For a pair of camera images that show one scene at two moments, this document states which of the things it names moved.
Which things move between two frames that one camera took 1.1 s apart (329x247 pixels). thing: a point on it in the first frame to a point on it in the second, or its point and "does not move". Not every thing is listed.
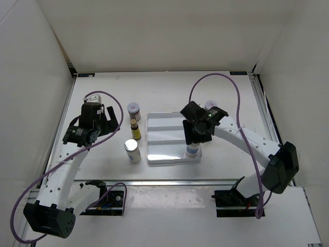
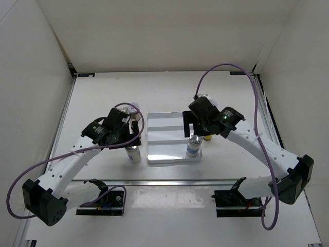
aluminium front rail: [174, 182] does not move
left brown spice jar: [133, 110] does not move
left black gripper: [109, 125] to [129, 136]
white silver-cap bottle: [131, 145] does not move
